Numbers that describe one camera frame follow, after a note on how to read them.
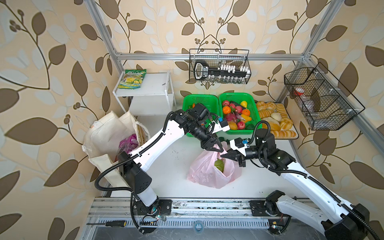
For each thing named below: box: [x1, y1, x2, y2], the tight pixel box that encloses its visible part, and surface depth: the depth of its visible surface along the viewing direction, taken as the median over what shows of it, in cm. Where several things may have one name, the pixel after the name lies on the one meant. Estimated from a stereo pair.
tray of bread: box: [256, 101, 299, 140], surface depth 107 cm
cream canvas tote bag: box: [82, 110, 140, 188], surface depth 79 cm
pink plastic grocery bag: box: [186, 141, 242, 189], surface depth 69 cm
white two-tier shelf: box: [112, 71, 177, 116], surface depth 87 cm
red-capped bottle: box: [294, 87, 314, 110], surface depth 84 cm
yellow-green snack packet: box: [118, 69, 147, 90], surface depth 86 cm
